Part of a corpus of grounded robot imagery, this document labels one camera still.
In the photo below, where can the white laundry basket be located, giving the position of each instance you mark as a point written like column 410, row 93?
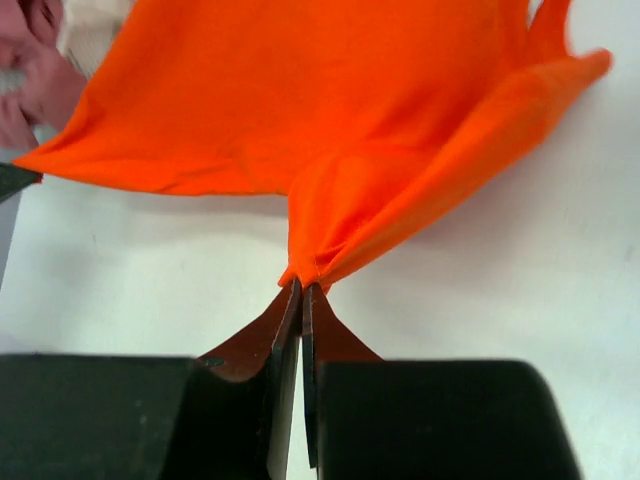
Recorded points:
column 88, row 29

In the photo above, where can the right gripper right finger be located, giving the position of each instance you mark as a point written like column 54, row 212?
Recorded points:
column 371, row 418

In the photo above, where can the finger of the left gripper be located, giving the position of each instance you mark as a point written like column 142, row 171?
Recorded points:
column 14, row 179

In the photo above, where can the pink t-shirt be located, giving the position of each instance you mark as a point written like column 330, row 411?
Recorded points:
column 50, row 87

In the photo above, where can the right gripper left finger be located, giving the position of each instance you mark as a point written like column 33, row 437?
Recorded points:
column 224, row 415

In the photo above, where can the orange t-shirt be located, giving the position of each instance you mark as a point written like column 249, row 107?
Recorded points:
column 373, row 118

